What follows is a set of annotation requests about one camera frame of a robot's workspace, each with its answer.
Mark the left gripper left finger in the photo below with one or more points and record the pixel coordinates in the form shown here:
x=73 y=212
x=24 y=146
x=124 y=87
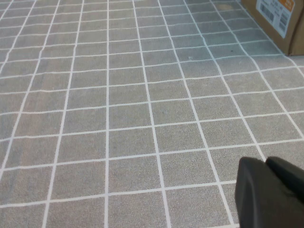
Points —
x=259 y=202

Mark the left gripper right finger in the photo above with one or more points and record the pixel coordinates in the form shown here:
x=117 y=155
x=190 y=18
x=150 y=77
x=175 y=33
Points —
x=289 y=178

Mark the brown cardboard shoe box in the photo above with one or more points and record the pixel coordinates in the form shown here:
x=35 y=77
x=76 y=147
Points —
x=270 y=26

